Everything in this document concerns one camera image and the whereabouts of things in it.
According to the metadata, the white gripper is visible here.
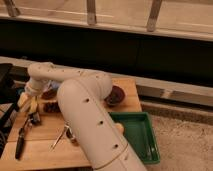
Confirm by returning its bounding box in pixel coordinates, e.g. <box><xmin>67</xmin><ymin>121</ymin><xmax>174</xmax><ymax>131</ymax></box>
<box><xmin>17</xmin><ymin>78</ymin><xmax>47</xmax><ymax>114</ymax></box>

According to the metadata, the yellow banana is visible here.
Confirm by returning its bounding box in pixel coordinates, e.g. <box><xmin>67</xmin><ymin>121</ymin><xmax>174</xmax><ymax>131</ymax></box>
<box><xmin>20</xmin><ymin>98</ymin><xmax>32</xmax><ymax>114</ymax></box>

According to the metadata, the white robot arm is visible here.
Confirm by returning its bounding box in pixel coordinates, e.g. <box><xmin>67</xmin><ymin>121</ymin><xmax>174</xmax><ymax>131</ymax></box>
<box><xmin>25</xmin><ymin>62</ymin><xmax>147</xmax><ymax>171</ymax></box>

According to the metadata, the small dark metal object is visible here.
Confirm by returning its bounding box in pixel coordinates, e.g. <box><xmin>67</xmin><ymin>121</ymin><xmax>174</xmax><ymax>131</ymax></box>
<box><xmin>30</xmin><ymin>113</ymin><xmax>41</xmax><ymax>125</ymax></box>

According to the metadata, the red brown bowl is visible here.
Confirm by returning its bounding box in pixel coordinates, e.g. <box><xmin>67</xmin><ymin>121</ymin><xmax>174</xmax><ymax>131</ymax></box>
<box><xmin>41</xmin><ymin>88</ymin><xmax>57</xmax><ymax>100</ymax></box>

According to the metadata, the black chair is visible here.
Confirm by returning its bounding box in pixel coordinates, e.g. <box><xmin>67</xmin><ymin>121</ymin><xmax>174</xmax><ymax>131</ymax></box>
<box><xmin>0</xmin><ymin>63</ymin><xmax>19</xmax><ymax>157</ymax></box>

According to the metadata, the bunch of dark grapes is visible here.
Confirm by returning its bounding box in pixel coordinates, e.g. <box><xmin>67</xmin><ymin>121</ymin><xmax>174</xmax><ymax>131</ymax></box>
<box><xmin>43</xmin><ymin>102</ymin><xmax>60</xmax><ymax>113</ymax></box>

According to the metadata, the small metal cup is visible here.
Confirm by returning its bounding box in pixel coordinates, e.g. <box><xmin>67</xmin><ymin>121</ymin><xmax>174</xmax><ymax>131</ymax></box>
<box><xmin>66</xmin><ymin>127</ymin><xmax>77</xmax><ymax>144</ymax></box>

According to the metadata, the metal spoon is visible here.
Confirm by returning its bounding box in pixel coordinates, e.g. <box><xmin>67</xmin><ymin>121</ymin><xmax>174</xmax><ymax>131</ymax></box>
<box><xmin>51</xmin><ymin>124</ymin><xmax>69</xmax><ymax>150</ymax></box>

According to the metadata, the dark maroon bowl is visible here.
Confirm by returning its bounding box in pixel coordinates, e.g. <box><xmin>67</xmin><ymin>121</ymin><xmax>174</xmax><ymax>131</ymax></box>
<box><xmin>104</xmin><ymin>86</ymin><xmax>125</xmax><ymax>106</ymax></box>

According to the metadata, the orange apple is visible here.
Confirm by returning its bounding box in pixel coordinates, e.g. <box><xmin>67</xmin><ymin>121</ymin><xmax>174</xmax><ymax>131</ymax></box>
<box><xmin>115</xmin><ymin>123</ymin><xmax>125</xmax><ymax>134</ymax></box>

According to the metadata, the green plastic tray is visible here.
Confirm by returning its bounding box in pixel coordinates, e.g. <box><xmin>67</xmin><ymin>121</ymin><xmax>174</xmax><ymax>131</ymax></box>
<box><xmin>110</xmin><ymin>112</ymin><xmax>160</xmax><ymax>164</ymax></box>

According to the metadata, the black handled knife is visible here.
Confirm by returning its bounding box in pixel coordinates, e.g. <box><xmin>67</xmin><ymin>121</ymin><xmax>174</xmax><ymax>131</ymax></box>
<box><xmin>15</xmin><ymin>118</ymin><xmax>30</xmax><ymax>160</ymax></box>

